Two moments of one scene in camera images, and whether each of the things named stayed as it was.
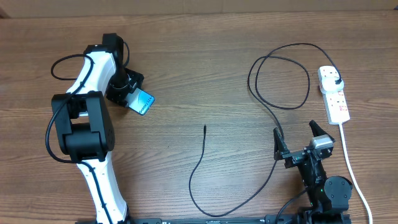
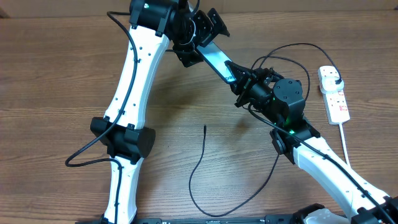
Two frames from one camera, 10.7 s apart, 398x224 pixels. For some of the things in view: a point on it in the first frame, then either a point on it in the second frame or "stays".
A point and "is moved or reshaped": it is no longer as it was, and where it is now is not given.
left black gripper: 119,97 to 207,29
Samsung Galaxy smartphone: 139,101 is moved or reshaped
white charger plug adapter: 328,84 stays
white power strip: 335,103 stays
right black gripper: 280,152 to 244,74
